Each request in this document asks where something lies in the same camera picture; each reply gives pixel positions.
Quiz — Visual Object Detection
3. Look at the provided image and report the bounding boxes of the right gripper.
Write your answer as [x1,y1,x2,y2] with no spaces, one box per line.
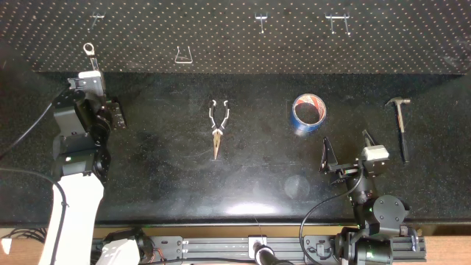
[319,129,390,185]

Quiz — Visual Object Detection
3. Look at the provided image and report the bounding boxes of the roll of blue tape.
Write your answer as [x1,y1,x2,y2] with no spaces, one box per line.
[289,93,327,134]

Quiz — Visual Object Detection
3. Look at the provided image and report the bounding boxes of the pliers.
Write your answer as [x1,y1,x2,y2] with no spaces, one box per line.
[208,99,231,160]

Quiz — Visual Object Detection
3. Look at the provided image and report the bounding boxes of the wrench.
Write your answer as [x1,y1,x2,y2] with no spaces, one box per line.
[82,42,101,72]

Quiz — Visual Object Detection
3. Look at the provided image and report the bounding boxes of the black pegboard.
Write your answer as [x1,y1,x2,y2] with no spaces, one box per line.
[0,0,471,75]

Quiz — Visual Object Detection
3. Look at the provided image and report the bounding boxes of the hammer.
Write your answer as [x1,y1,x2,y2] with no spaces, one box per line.
[384,96,411,164]

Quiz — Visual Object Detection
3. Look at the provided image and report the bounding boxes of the metal double prong hook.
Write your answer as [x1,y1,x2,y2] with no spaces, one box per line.
[324,13,352,36]

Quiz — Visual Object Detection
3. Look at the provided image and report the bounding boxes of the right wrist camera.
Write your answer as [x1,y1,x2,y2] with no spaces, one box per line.
[360,144,390,163]

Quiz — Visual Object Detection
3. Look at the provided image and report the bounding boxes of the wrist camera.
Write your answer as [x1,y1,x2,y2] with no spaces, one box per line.
[77,70,105,98]
[360,144,390,163]

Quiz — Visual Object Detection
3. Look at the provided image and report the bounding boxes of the black cable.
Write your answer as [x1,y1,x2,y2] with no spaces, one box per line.
[0,102,70,222]
[298,161,366,265]

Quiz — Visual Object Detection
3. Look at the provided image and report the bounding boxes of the mounting rail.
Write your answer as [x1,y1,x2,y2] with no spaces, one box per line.
[91,234,428,265]

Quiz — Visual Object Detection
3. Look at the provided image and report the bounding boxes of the metal wire loop hook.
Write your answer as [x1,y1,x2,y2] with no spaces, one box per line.
[174,45,194,65]

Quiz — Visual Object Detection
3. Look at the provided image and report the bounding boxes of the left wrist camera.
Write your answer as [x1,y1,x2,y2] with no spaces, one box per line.
[77,70,105,98]

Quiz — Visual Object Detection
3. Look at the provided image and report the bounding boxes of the black wire bundle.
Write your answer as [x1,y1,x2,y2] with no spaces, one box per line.
[6,227,49,244]

